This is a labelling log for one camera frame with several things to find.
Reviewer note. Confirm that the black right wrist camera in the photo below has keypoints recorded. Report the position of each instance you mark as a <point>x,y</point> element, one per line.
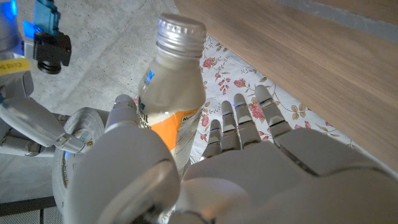
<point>51,49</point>

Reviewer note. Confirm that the floral backdrop cloth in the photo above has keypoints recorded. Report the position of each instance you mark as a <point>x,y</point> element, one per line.
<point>230,71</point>

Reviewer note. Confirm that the grey tape table marking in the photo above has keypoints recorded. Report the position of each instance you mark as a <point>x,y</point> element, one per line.
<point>342,18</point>

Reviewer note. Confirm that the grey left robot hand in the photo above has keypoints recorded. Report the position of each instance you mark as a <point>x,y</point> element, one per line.
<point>264,174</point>

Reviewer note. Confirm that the plastic bottle with orange label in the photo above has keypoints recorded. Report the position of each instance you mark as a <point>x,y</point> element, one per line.
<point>174,93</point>

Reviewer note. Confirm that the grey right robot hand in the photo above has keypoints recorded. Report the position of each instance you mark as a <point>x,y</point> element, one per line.
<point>28,121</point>

